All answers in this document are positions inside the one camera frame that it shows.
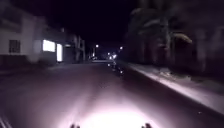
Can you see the dark asphalt road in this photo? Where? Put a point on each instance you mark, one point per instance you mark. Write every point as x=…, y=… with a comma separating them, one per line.
x=83, y=90

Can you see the pale concrete pavement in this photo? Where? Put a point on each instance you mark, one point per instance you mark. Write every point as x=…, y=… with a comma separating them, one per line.
x=186, y=85

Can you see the robot's own part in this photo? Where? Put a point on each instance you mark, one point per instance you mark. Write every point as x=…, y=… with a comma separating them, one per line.
x=74, y=126
x=146, y=126

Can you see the white building with lit windows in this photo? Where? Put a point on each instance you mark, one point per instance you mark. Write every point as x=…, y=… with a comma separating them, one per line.
x=23, y=41

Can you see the row of dark trees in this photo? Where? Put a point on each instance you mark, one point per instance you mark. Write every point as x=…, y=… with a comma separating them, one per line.
x=166, y=36

